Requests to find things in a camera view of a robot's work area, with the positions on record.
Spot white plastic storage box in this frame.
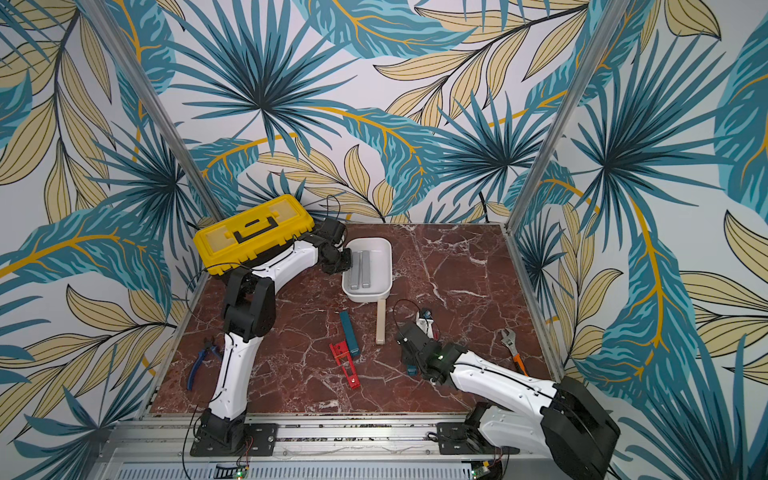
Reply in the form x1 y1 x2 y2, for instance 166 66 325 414
342 237 393 303

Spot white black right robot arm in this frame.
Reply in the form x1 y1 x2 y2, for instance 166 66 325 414
396 322 621 479

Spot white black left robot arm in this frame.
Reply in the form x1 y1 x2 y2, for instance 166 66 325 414
203 233 351 435

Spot beige wooden block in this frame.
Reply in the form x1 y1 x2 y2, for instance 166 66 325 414
375 298 387 345

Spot orange adjustable wrench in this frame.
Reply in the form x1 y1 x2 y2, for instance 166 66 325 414
501 328 528 376

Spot teal block left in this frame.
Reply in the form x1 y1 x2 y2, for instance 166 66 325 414
339 311 360 358

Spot red clip tool left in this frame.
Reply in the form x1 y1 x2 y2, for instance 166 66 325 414
329 341 360 389

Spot yellow black toolbox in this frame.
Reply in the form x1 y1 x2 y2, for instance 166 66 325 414
194 195 315 275

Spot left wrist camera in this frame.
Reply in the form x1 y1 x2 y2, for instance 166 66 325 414
314 218 347 245

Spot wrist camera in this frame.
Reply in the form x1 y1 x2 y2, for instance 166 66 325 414
314 218 347 245
416 308 440 340

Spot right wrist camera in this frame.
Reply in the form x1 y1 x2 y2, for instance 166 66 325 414
416 308 440 340

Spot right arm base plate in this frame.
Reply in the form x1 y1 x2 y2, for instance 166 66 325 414
427 422 520 455

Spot blue handled pliers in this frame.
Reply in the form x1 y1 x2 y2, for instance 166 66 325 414
186 337 222 391

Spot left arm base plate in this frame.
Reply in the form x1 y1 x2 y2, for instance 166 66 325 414
189 423 278 457

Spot left aluminium corner post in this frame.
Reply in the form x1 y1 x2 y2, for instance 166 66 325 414
81 0 224 221

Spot aluminium corner post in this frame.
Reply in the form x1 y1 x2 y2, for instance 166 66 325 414
81 0 224 221
505 1 628 238

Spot aluminium front rail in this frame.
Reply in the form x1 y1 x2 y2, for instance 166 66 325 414
89 413 613 480

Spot right aluminium corner post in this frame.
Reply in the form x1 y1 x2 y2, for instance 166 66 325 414
505 1 628 238

